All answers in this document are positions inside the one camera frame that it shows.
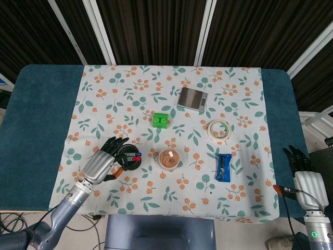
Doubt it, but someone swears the right silver-black robot hand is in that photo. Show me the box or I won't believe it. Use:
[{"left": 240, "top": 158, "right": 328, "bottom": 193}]
[{"left": 272, "top": 145, "right": 329, "bottom": 211}]

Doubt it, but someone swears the left silver-black robot hand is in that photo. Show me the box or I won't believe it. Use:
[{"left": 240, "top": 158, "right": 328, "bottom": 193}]
[{"left": 82, "top": 136, "right": 131, "bottom": 185}]

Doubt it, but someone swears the black mesh pen holder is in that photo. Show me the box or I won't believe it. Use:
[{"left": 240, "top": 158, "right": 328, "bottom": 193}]
[{"left": 114, "top": 144, "right": 144, "bottom": 171}]

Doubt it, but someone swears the black mesh chair back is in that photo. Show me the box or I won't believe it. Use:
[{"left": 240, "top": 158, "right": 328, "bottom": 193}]
[{"left": 309, "top": 147, "right": 333, "bottom": 173}]

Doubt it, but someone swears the beige shoe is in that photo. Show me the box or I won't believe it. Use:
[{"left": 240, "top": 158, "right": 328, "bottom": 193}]
[{"left": 265, "top": 234, "right": 296, "bottom": 249}]

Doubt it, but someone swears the white metal rack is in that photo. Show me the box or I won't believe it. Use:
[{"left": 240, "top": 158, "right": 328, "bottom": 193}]
[{"left": 298, "top": 110, "right": 333, "bottom": 136}]

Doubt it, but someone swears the blue-green table cover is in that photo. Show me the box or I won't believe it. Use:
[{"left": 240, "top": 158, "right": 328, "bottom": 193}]
[{"left": 0, "top": 64, "right": 311, "bottom": 218}]

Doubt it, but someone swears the clear jar of rubber bands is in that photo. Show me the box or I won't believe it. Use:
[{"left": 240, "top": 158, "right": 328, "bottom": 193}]
[{"left": 158, "top": 148, "right": 181, "bottom": 172}]

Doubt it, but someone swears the floral orange-fruit tablecloth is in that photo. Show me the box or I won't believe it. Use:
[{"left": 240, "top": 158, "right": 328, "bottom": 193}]
[{"left": 48, "top": 64, "right": 280, "bottom": 224}]

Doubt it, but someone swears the green toy building block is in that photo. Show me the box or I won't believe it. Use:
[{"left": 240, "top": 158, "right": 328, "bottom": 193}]
[{"left": 151, "top": 112, "right": 171, "bottom": 129}]

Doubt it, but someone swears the blue snack packet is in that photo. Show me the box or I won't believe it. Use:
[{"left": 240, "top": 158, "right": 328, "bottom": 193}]
[{"left": 215, "top": 153, "right": 233, "bottom": 183}]

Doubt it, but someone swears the grey-blue robot torso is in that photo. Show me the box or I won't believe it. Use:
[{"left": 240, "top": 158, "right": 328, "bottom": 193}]
[{"left": 104, "top": 214, "right": 217, "bottom": 250}]

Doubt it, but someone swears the cream masking tape roll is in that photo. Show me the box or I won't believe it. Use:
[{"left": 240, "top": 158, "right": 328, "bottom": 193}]
[{"left": 207, "top": 119, "right": 233, "bottom": 143}]

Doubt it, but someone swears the silver digital pocket scale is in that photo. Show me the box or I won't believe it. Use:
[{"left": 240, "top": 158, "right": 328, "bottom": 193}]
[{"left": 177, "top": 86, "right": 208, "bottom": 113}]

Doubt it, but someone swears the black floor cable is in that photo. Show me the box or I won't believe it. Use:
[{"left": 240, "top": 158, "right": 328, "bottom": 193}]
[{"left": 0, "top": 211, "right": 28, "bottom": 236}]

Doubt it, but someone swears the white frame post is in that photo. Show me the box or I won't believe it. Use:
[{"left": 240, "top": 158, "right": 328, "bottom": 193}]
[
  {"left": 193, "top": 0, "right": 218, "bottom": 66},
  {"left": 47, "top": 0, "right": 88, "bottom": 66},
  {"left": 287, "top": 39, "right": 333, "bottom": 79},
  {"left": 83, "top": 0, "right": 117, "bottom": 66}
]

